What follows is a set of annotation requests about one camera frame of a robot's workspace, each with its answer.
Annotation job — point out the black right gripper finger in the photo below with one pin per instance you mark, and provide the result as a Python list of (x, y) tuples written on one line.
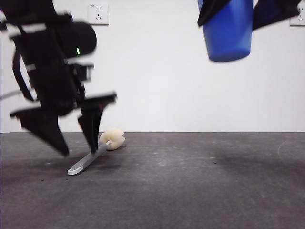
[(207, 9), (271, 12)]

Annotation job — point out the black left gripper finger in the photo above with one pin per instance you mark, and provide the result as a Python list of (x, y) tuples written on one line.
[(91, 126), (45, 128)]

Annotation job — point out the blue ribbed plastic cup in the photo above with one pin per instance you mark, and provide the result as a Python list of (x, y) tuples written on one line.
[(228, 35)]

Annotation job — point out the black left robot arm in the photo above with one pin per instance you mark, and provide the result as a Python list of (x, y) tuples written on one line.
[(47, 71)]

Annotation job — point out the white wall socket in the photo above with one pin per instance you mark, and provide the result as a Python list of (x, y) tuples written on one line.
[(297, 22), (98, 13)]

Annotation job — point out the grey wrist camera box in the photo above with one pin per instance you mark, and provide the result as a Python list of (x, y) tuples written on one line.
[(83, 72)]

